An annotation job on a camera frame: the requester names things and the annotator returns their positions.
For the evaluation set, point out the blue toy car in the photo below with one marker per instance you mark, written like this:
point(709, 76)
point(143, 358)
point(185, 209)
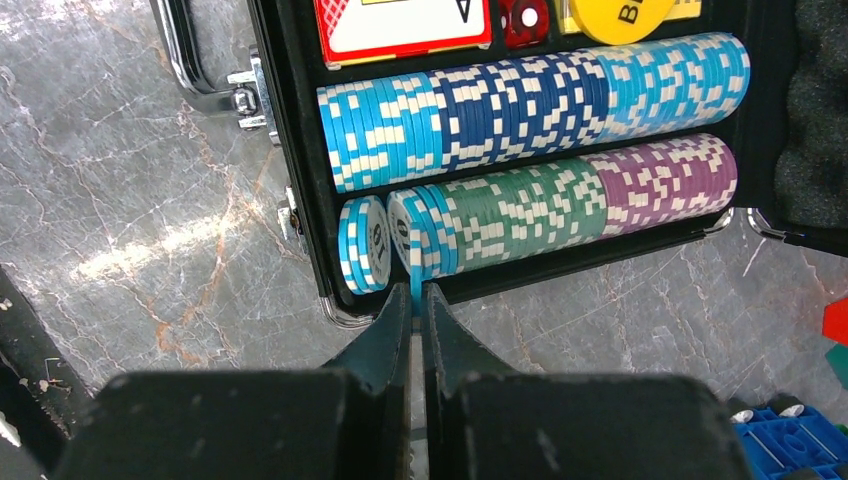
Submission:
point(786, 439)

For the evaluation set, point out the blue chip row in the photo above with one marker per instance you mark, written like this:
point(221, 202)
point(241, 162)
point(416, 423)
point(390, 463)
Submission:
point(405, 127)

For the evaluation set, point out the red dice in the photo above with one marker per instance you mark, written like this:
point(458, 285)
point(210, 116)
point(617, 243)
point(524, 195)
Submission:
point(524, 22)

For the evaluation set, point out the yellow round button chip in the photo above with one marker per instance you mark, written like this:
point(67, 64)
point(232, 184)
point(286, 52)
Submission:
point(619, 22)

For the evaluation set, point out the red playing card deck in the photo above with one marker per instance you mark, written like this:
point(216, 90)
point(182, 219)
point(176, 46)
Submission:
point(355, 32)

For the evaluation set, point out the blue playing card deck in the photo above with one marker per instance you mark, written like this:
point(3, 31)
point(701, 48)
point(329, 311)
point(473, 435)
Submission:
point(681, 10)

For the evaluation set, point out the green purple chip row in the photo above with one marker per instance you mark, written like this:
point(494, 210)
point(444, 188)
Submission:
point(454, 227)

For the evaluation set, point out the teal small block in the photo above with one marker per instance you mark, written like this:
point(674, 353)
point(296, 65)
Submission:
point(837, 359)

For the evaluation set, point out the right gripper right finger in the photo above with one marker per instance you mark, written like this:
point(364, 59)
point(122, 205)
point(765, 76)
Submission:
point(486, 420)

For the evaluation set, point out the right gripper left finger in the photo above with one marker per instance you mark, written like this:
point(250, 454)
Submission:
point(346, 419)

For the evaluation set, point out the red small block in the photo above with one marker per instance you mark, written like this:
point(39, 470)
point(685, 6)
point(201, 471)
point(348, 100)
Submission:
point(835, 322)

